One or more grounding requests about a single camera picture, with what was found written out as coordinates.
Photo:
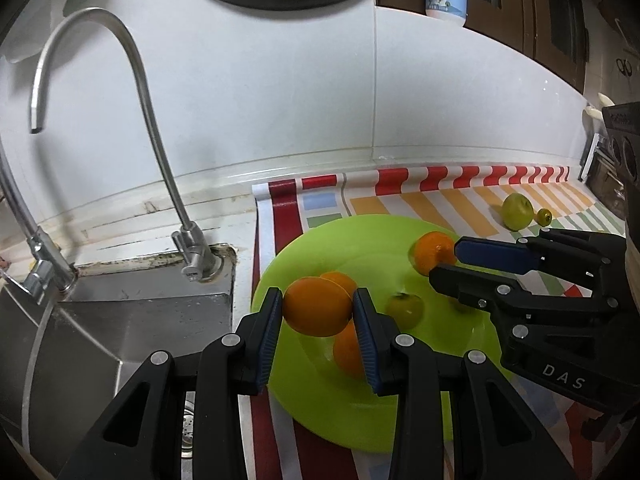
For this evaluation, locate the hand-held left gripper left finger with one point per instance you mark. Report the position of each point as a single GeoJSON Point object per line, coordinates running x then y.
{"type": "Point", "coordinates": [267, 340]}

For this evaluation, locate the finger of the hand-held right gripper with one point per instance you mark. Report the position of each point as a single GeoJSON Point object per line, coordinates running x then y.
{"type": "Point", "coordinates": [495, 255]}
{"type": "Point", "coordinates": [465, 285]}

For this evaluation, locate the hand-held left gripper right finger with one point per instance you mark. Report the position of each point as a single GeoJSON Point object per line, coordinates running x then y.
{"type": "Point", "coordinates": [367, 345]}

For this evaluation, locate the orange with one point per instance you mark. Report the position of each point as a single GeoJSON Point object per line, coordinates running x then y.
{"type": "Point", "coordinates": [342, 280]}
{"type": "Point", "coordinates": [430, 255]}
{"type": "Point", "coordinates": [347, 355]}
{"type": "Point", "coordinates": [317, 310]}

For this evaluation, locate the green tomato with stem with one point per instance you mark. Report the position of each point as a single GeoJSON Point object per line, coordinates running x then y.
{"type": "Point", "coordinates": [405, 310]}

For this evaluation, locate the green plate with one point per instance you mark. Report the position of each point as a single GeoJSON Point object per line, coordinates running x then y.
{"type": "Point", "coordinates": [320, 410]}

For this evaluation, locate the green apple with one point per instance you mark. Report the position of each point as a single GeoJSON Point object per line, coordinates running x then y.
{"type": "Point", "coordinates": [517, 212]}

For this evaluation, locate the small green tomato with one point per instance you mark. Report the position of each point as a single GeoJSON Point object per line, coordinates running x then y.
{"type": "Point", "coordinates": [544, 216]}

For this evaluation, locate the colourful striped mat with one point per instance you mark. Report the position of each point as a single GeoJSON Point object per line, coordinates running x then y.
{"type": "Point", "coordinates": [450, 195]}

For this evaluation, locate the stainless steel sink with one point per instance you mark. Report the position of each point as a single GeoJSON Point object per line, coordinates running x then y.
{"type": "Point", "coordinates": [100, 350]}

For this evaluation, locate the black scissors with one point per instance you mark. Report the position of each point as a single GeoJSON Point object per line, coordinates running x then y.
{"type": "Point", "coordinates": [625, 67]}

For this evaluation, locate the large chrome faucet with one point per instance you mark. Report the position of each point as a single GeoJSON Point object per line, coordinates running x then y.
{"type": "Point", "coordinates": [47, 265]}

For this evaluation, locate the slim gooseneck faucet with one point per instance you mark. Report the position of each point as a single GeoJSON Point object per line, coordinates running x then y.
{"type": "Point", "coordinates": [145, 105]}

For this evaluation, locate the dark wooden window frame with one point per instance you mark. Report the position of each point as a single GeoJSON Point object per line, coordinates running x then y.
{"type": "Point", "coordinates": [520, 25]}

